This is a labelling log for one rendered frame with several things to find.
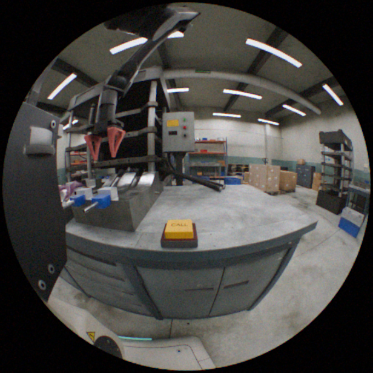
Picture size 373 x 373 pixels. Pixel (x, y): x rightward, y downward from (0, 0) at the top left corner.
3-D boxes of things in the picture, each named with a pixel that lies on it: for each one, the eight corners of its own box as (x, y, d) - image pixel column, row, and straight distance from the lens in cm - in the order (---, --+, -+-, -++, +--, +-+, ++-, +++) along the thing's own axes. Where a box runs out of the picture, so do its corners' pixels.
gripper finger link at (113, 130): (106, 158, 41) (106, 129, 42) (126, 156, 37) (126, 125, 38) (92, 160, 35) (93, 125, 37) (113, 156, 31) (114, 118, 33)
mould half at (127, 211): (134, 231, 36) (126, 182, 31) (75, 222, 52) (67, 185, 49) (163, 190, 81) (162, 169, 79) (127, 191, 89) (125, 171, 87)
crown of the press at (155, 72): (157, 108, 111) (161, 62, 148) (63, 137, 187) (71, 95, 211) (170, 131, 195) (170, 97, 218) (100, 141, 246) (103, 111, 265)
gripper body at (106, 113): (97, 135, 44) (100, 114, 46) (124, 129, 38) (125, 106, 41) (85, 132, 39) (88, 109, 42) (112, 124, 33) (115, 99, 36)
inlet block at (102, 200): (94, 223, 30) (88, 199, 28) (80, 220, 33) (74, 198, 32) (119, 204, 39) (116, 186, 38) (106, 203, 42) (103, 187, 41)
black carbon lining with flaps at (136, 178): (121, 200, 40) (117, 170, 39) (87, 199, 50) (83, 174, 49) (149, 182, 72) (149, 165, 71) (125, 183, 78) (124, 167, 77)
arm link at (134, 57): (173, 13, 66) (195, 23, 64) (168, 19, 70) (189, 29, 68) (100, 84, 44) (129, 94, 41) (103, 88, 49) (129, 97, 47)
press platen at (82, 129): (159, 117, 108) (160, 99, 116) (63, 143, 184) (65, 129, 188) (170, 136, 186) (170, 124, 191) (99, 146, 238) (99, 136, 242)
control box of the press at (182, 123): (195, 250, 148) (194, 110, 122) (168, 250, 150) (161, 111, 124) (194, 240, 166) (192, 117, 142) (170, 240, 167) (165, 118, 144)
